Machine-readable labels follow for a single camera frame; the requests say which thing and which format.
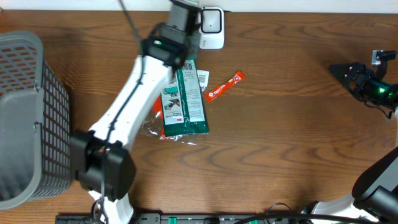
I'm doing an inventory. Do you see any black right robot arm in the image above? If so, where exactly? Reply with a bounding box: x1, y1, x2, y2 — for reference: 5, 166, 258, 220
307, 61, 397, 223

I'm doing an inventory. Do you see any white barcode scanner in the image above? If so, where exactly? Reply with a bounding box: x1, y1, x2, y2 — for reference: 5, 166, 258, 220
199, 6, 225, 50

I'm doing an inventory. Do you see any black left camera cable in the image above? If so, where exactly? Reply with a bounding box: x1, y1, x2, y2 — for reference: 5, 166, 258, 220
91, 0, 147, 224

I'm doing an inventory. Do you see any grey plastic basket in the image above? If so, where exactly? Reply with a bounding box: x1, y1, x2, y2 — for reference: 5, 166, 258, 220
1, 30, 72, 210

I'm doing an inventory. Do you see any red snack stick packet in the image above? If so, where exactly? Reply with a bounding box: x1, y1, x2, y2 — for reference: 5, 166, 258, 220
205, 71, 246, 102

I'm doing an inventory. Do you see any red dustpan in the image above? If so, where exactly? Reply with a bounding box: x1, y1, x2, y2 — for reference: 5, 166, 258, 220
139, 68, 211, 146

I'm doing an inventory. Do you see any black mounting rail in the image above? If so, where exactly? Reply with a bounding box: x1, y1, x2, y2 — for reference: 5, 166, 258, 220
55, 212, 315, 224

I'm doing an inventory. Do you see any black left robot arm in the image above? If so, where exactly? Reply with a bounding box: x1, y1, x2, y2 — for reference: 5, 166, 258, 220
70, 1, 201, 223

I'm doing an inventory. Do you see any green grip gloves package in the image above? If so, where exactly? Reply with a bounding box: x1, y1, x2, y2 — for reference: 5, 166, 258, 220
160, 59, 209, 138

